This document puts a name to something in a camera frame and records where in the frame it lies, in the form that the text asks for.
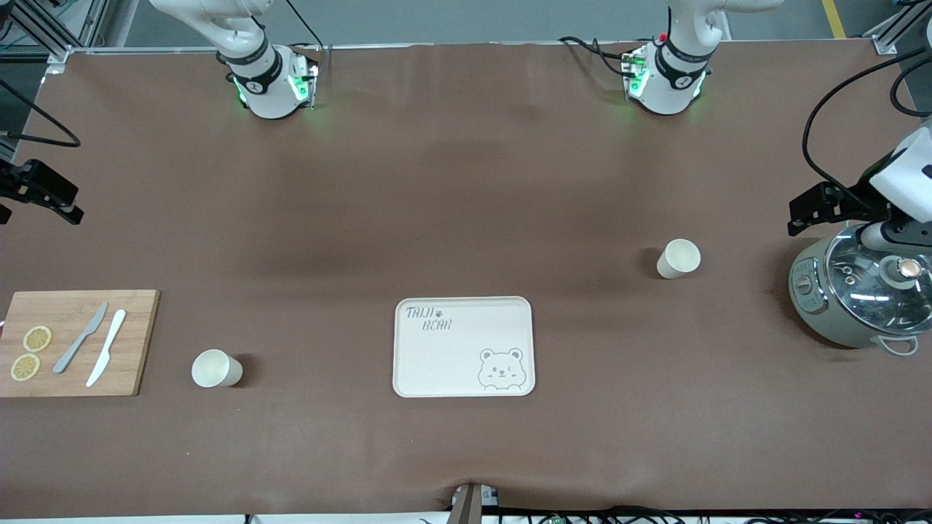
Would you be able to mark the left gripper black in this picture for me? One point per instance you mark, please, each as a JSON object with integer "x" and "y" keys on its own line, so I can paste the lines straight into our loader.
{"x": 852, "y": 206}

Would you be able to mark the camera mount at table edge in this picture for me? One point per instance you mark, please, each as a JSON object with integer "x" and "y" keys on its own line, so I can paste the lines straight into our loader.
{"x": 470, "y": 506}

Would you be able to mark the glass pot lid with knob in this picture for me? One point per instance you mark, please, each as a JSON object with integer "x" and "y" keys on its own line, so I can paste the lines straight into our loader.
{"x": 866, "y": 291}

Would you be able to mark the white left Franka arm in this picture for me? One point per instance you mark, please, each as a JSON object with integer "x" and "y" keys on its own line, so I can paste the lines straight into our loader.
{"x": 677, "y": 73}

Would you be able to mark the brown table cover mat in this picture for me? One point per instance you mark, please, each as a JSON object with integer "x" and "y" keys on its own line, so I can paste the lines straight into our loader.
{"x": 466, "y": 182}

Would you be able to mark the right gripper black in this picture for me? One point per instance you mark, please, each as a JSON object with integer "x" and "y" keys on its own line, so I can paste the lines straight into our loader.
{"x": 20, "y": 185}

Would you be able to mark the grey plastic knife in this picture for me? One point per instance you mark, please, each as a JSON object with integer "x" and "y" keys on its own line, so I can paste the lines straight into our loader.
{"x": 69, "y": 356}

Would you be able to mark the bamboo cutting board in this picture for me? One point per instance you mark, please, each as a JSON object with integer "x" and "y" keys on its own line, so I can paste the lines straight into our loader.
{"x": 138, "y": 342}

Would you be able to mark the lemon slice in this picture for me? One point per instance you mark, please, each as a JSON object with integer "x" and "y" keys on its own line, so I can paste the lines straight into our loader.
{"x": 37, "y": 338}
{"x": 25, "y": 367}

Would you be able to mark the cream tray with bear print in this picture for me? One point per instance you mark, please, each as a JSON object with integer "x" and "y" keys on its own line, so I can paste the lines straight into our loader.
{"x": 451, "y": 356}

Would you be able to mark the white plastic knife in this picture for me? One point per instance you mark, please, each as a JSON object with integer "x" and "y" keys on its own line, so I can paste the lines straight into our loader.
{"x": 115, "y": 331}

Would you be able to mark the aluminium frame profile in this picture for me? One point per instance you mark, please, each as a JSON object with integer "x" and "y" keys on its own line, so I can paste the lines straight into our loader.
{"x": 885, "y": 45}
{"x": 58, "y": 54}

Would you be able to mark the grey-green electric cooking pot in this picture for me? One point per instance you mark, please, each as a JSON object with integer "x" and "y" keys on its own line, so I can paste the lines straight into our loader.
{"x": 837, "y": 327}

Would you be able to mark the white IKEA cup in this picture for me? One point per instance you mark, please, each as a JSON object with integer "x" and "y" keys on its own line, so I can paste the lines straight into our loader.
{"x": 215, "y": 370}
{"x": 677, "y": 258}

